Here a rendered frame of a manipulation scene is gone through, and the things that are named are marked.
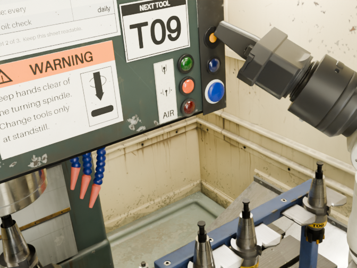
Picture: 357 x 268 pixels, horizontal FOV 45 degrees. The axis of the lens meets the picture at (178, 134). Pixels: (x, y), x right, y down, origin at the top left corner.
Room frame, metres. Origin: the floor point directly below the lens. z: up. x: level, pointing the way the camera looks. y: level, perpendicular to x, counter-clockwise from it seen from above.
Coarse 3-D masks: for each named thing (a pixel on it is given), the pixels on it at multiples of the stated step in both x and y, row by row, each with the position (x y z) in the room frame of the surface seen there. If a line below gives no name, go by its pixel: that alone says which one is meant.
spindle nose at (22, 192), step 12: (12, 180) 0.56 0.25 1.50; (24, 180) 0.57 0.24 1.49; (36, 180) 0.59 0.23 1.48; (0, 192) 0.55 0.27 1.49; (12, 192) 0.55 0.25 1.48; (24, 192) 0.57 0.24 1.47; (36, 192) 0.59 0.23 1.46; (0, 204) 0.54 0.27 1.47; (12, 204) 0.55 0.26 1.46; (24, 204) 0.57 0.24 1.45; (0, 216) 0.54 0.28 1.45
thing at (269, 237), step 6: (258, 228) 0.76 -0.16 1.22; (264, 228) 0.76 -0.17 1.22; (270, 228) 0.76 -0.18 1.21; (258, 234) 0.74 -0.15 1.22; (264, 234) 0.74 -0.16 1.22; (270, 234) 0.74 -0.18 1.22; (276, 234) 0.73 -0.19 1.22; (264, 240) 0.72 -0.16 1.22; (270, 240) 0.72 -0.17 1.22; (276, 240) 0.72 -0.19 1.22; (264, 246) 0.70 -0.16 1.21; (270, 246) 0.70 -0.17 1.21
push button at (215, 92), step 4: (212, 84) 0.60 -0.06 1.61; (216, 84) 0.60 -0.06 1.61; (220, 84) 0.60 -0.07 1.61; (212, 88) 0.59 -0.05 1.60; (216, 88) 0.60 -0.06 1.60; (220, 88) 0.60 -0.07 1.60; (208, 92) 0.59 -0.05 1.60; (212, 92) 0.59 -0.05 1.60; (216, 92) 0.60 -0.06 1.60; (220, 92) 0.60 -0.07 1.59; (208, 96) 0.59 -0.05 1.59; (212, 96) 0.59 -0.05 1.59; (216, 96) 0.60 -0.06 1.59; (220, 96) 0.60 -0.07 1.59; (212, 100) 0.59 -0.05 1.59; (216, 100) 0.60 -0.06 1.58
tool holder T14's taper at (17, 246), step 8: (16, 224) 0.62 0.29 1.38; (8, 232) 0.60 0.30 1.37; (16, 232) 0.61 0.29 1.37; (8, 240) 0.60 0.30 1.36; (16, 240) 0.61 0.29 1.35; (24, 240) 0.62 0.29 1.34; (8, 248) 0.60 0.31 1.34; (16, 248) 0.60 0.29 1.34; (24, 248) 0.61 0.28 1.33; (8, 256) 0.60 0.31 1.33; (16, 256) 0.60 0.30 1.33; (24, 256) 0.61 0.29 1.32
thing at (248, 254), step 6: (234, 240) 0.72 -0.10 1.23; (258, 240) 0.71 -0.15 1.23; (234, 246) 0.70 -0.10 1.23; (258, 246) 0.70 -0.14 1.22; (234, 252) 0.69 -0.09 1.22; (240, 252) 0.68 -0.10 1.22; (246, 252) 0.68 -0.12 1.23; (252, 252) 0.68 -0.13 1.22; (258, 252) 0.70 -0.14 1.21; (246, 258) 0.68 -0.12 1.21; (252, 258) 0.68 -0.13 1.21
